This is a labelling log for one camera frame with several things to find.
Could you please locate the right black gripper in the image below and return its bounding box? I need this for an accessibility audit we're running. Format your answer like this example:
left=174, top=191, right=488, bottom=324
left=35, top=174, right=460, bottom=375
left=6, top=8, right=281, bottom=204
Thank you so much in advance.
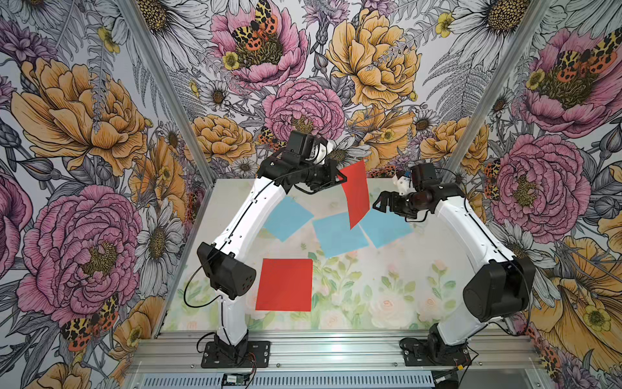
left=372, top=190, right=429, bottom=220

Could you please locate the red paper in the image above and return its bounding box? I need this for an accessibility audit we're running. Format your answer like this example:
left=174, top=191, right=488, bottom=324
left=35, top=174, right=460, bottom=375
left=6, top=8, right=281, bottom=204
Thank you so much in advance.
left=340, top=160, right=370, bottom=230
left=255, top=259, right=314, bottom=312

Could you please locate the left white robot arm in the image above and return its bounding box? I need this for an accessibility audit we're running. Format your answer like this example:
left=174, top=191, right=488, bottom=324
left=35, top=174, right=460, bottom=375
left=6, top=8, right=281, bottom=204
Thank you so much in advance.
left=197, top=131, right=347, bottom=368

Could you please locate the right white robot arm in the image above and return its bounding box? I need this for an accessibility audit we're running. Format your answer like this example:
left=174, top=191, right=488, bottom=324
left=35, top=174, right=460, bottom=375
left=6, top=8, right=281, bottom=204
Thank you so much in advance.
left=373, top=163, right=536, bottom=366

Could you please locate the light blue paper right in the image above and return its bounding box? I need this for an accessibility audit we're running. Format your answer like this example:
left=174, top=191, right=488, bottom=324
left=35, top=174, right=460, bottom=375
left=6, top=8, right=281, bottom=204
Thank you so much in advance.
left=359, top=210, right=413, bottom=248

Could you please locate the light blue paper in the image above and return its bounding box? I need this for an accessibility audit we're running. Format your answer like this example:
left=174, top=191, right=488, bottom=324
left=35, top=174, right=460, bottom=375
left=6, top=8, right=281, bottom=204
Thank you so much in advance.
left=312, top=212, right=369, bottom=258
left=359, top=210, right=413, bottom=248
left=263, top=197, right=314, bottom=242

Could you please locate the light blue paper middle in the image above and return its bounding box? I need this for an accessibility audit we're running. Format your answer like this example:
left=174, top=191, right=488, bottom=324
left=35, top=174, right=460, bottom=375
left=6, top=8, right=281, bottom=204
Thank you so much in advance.
left=312, top=212, right=369, bottom=258

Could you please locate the light blue paper left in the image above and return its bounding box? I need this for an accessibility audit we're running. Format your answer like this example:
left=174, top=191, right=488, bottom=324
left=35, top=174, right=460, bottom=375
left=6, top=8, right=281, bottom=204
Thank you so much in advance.
left=263, top=197, right=314, bottom=242

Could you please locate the small green circuit board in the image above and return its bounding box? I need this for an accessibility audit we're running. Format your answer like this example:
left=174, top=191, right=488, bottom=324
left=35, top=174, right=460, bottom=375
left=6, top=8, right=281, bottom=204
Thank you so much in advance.
left=220, top=373, right=252, bottom=388

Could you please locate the perforated metal front panel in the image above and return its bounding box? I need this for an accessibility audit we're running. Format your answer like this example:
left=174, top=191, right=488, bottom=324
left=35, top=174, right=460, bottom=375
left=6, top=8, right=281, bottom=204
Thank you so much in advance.
left=134, top=371, right=435, bottom=388

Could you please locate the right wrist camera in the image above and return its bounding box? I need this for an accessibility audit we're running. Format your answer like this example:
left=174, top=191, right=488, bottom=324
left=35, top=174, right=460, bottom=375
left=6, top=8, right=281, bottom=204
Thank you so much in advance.
left=393, top=163, right=441, bottom=195

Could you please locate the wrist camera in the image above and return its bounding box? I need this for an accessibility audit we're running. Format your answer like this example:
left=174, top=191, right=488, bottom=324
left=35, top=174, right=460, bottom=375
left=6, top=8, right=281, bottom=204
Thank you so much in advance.
left=393, top=163, right=441, bottom=195
left=283, top=131, right=328, bottom=164

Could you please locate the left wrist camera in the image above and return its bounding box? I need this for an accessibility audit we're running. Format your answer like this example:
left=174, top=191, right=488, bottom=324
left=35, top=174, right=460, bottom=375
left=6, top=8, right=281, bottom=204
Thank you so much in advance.
left=283, top=131, right=328, bottom=164

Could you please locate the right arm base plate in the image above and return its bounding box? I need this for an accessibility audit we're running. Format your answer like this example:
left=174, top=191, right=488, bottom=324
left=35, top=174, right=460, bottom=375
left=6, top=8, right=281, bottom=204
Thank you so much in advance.
left=399, top=337, right=471, bottom=368

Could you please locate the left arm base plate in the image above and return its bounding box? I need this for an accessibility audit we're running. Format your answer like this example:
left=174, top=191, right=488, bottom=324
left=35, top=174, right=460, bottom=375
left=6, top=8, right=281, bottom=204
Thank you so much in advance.
left=201, top=341, right=271, bottom=369

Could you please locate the right aluminium frame post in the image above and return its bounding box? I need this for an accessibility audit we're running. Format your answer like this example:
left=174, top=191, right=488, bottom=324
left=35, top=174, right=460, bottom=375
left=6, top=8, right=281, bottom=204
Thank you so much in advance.
left=444, top=1, right=552, bottom=180

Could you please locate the aluminium frame post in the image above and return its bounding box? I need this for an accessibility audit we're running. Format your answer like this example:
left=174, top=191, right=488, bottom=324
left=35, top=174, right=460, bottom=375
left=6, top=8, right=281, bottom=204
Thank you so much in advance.
left=119, top=1, right=215, bottom=190
left=444, top=1, right=552, bottom=180

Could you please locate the left aluminium frame post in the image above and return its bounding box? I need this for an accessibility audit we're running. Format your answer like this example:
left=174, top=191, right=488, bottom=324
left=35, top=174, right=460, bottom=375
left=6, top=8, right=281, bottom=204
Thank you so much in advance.
left=119, top=1, right=215, bottom=190

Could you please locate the aluminium front rail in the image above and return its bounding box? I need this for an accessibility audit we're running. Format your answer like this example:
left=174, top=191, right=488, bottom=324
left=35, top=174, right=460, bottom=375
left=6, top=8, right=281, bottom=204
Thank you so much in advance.
left=129, top=329, right=539, bottom=374

